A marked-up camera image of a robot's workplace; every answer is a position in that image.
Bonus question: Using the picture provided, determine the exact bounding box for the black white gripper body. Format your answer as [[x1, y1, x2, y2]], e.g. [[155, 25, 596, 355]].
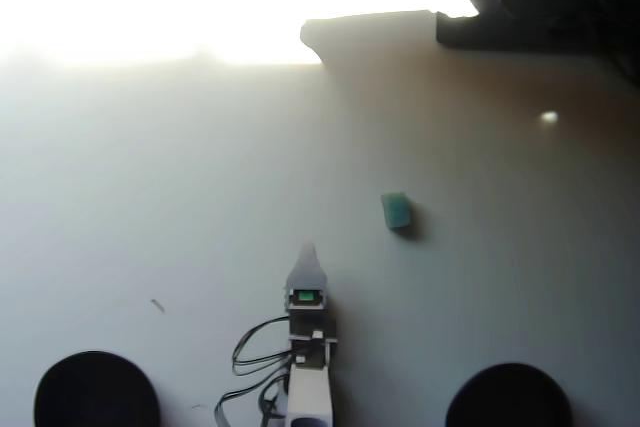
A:
[[282, 286, 338, 339]]

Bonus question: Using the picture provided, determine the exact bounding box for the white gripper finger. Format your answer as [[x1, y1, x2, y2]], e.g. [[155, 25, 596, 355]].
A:
[[285, 242, 330, 292]]

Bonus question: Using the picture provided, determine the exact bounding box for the blue cube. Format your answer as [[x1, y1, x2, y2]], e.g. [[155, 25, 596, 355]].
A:
[[380, 190, 414, 232]]

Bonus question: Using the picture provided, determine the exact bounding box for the black round bowl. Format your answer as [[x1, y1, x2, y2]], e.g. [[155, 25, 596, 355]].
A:
[[33, 350, 162, 427], [444, 362, 574, 427]]

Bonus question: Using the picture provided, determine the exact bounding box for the black cable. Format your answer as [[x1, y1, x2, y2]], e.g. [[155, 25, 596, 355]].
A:
[[214, 374, 292, 427], [230, 315, 293, 378]]

